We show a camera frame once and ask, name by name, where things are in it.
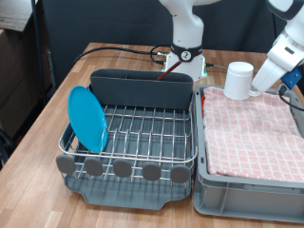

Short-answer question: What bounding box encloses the cardboard box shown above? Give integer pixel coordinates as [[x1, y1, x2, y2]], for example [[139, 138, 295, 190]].
[[0, 28, 53, 145]]

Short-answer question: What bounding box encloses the grey drain tray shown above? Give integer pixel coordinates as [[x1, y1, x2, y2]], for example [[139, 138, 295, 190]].
[[61, 88, 195, 211]]

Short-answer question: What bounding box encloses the grey plastic crate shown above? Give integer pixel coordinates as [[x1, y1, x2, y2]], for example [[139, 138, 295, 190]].
[[193, 84, 304, 224]]

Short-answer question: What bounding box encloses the white mug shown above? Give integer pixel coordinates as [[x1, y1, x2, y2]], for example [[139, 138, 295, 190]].
[[223, 61, 261, 101]]

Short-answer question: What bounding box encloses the black looped cable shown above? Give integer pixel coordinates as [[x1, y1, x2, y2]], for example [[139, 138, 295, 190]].
[[149, 44, 174, 66]]

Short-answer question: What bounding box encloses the thick black cable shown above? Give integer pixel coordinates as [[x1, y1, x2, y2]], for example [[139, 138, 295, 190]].
[[73, 47, 160, 65]]

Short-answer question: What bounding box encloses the dark red wooden spoon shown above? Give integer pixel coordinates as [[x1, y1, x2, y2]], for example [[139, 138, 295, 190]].
[[156, 60, 183, 82]]

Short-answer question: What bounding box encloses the dark grey cutlery holder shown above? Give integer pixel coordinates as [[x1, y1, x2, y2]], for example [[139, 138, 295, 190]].
[[89, 68, 195, 111]]

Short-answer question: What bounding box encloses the black camera cable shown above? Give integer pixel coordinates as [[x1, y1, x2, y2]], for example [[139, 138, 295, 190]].
[[277, 84, 304, 112]]

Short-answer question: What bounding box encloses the pink checkered cloth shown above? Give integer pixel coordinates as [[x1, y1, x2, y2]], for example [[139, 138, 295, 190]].
[[202, 85, 304, 183]]

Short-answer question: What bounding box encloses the metal wire dish rack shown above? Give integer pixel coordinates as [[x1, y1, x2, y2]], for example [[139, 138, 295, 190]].
[[57, 84, 199, 191]]

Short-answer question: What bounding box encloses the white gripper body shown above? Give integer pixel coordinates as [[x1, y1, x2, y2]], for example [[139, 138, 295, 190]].
[[251, 56, 298, 93]]

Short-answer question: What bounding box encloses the blue plastic plate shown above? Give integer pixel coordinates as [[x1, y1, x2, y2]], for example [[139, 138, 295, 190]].
[[67, 85, 109, 154]]

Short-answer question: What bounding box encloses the wooden shelf board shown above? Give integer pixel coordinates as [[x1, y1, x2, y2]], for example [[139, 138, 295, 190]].
[[0, 0, 36, 32]]

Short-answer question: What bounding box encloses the black metal post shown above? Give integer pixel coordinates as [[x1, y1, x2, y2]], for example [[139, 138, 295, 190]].
[[30, 0, 51, 105]]

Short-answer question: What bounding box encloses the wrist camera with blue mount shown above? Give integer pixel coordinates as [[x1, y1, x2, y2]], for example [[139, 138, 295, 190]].
[[280, 66, 303, 91]]

